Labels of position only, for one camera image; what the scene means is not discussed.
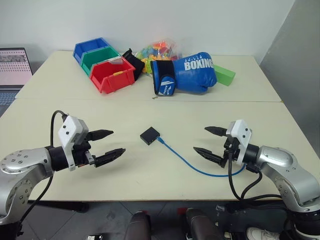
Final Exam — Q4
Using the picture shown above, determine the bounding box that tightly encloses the blue cable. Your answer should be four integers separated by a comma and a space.
156, 136, 246, 179

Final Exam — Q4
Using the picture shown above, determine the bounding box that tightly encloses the black bar under table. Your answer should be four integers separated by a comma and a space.
26, 199, 90, 214

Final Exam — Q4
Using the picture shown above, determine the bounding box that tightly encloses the small black box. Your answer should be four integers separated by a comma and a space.
139, 126, 161, 147

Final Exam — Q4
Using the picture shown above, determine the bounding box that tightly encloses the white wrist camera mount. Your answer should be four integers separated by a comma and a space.
225, 119, 253, 166
57, 115, 89, 172

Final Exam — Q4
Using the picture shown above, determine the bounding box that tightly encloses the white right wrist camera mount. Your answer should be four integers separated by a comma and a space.
225, 119, 253, 166

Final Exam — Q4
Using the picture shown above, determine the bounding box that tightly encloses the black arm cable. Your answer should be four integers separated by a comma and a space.
226, 149, 286, 204
18, 109, 70, 226

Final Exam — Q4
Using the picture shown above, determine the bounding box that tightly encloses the open laptop computer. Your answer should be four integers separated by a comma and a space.
0, 47, 34, 116

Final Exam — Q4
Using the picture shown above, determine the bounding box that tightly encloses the clear bag of colourful toys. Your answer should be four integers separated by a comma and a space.
135, 36, 184, 74

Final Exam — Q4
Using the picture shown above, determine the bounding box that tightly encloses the dark rounded shape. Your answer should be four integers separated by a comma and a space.
124, 210, 152, 240
184, 208, 224, 240

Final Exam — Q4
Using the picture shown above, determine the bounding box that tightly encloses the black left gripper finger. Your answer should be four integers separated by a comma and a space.
87, 129, 115, 142
94, 147, 127, 168

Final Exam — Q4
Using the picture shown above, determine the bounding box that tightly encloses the green plastic storage bin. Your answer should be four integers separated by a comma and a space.
80, 45, 121, 77

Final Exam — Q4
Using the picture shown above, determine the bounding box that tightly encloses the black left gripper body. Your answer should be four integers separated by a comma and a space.
72, 139, 97, 169

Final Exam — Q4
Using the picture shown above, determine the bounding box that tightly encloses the blue boxing glove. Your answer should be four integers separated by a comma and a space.
150, 51, 219, 97

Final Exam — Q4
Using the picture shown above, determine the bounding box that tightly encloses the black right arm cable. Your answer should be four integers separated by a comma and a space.
226, 149, 286, 204

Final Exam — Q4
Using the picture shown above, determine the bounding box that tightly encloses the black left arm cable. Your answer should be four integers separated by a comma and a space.
18, 109, 70, 226

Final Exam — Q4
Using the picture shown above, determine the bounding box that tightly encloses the green rectangular block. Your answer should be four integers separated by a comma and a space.
213, 63, 237, 87

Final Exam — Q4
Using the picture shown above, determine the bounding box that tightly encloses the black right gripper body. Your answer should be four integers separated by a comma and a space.
220, 136, 241, 168

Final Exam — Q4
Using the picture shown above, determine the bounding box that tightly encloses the white shoe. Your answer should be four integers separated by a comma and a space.
246, 226, 281, 240

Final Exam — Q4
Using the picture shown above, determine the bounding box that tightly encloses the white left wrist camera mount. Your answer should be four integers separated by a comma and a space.
57, 115, 89, 172

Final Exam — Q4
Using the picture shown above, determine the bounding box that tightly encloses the clear plastic card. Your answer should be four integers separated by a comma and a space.
106, 57, 125, 66

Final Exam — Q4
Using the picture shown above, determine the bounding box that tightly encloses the blue plastic storage bin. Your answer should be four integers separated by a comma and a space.
72, 37, 113, 65

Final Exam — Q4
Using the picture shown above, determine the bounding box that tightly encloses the red plastic storage bin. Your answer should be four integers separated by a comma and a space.
89, 56, 137, 95

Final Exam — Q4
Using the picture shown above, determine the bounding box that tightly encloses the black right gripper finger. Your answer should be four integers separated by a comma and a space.
192, 146, 225, 168
204, 125, 228, 138

